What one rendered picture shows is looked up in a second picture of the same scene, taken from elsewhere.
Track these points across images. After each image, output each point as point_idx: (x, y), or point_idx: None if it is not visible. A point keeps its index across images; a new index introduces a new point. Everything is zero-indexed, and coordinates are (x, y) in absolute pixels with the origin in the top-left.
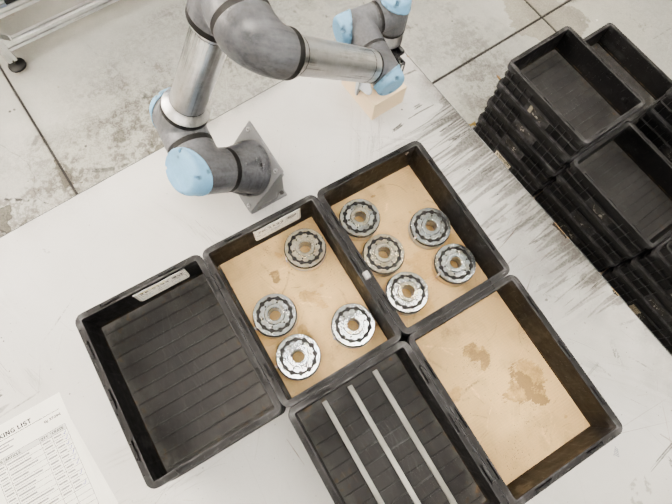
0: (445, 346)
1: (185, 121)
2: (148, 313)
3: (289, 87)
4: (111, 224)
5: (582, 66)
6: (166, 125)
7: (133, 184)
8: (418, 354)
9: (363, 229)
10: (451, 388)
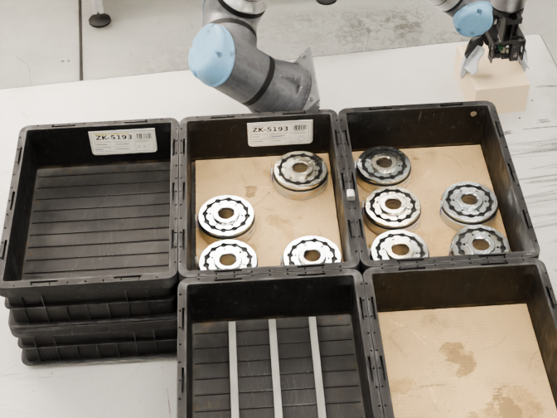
0: (420, 332)
1: (233, 1)
2: (92, 174)
3: (385, 57)
4: (105, 115)
5: None
6: (213, 3)
7: (152, 89)
8: (367, 289)
9: (381, 177)
10: (402, 377)
